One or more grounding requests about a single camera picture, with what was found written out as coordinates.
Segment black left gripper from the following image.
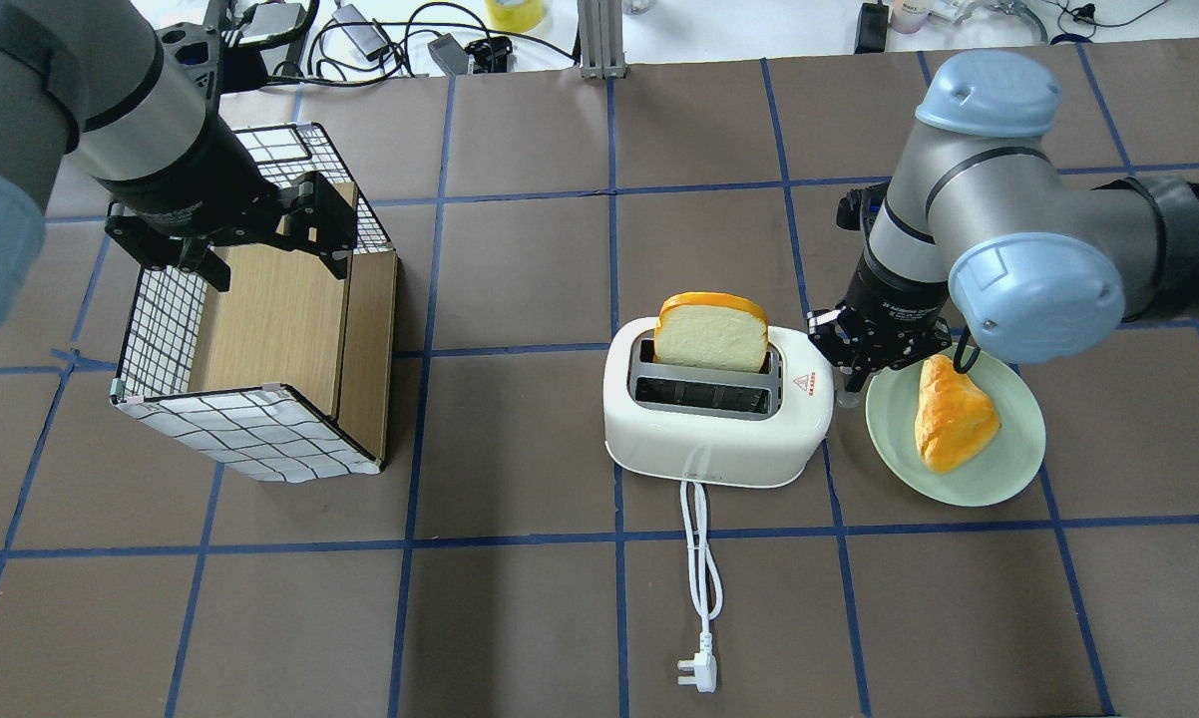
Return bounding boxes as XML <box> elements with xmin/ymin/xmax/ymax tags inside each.
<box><xmin>104</xmin><ymin>170</ymin><xmax>359</xmax><ymax>292</ymax></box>

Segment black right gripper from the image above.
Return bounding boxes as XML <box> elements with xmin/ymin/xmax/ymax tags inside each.
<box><xmin>806</xmin><ymin>254</ymin><xmax>952</xmax><ymax>394</ymax></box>

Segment white two-slot toaster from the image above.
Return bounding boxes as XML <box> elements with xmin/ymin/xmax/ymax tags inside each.
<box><xmin>602</xmin><ymin>316</ymin><xmax>835</xmax><ymax>488</ymax></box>

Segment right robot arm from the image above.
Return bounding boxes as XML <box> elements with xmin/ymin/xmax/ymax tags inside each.
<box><xmin>808</xmin><ymin>49</ymin><xmax>1199</xmax><ymax>406</ymax></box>

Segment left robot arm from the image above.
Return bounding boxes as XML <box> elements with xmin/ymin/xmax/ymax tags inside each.
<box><xmin>0</xmin><ymin>1</ymin><xmax>357</xmax><ymax>327</ymax></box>

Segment golden triangular pastry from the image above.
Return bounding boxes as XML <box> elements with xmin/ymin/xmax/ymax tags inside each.
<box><xmin>914</xmin><ymin>354</ymin><xmax>1001</xmax><ymax>476</ymax></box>

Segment toast bread slice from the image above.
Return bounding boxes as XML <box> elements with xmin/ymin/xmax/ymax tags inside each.
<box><xmin>653</xmin><ymin>291</ymin><xmax>769</xmax><ymax>373</ymax></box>

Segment grey power brick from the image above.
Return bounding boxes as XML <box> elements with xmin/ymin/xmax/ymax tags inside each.
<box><xmin>332</xmin><ymin>4</ymin><xmax>391</xmax><ymax>61</ymax></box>

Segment black power adapter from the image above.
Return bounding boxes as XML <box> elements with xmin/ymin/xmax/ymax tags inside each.
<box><xmin>427</xmin><ymin>35</ymin><xmax>475</xmax><ymax>76</ymax></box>

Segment yellow tape roll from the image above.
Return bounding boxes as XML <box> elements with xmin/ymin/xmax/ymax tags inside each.
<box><xmin>486</xmin><ymin>0</ymin><xmax>546</xmax><ymax>35</ymax></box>

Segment wire grid wooden shelf box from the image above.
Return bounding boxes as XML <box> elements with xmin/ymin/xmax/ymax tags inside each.
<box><xmin>109</xmin><ymin>123</ymin><xmax>399</xmax><ymax>483</ymax></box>

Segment black cables on table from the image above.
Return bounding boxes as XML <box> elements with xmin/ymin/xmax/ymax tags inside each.
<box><xmin>260</xmin><ymin>0</ymin><xmax>578</xmax><ymax>89</ymax></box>

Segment white toaster power cord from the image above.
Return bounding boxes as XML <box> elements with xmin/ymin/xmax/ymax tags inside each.
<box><xmin>676</xmin><ymin>479</ymin><xmax>725</xmax><ymax>690</ymax></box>

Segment aluminium frame post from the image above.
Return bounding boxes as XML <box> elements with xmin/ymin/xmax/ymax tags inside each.
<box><xmin>577</xmin><ymin>0</ymin><xmax>627</xmax><ymax>79</ymax></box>

